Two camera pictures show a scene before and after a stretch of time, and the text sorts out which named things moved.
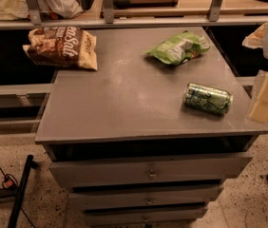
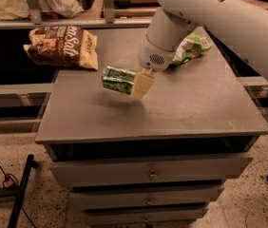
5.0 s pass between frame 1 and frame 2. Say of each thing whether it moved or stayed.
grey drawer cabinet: stayed
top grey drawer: stayed
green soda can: moved
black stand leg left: stayed
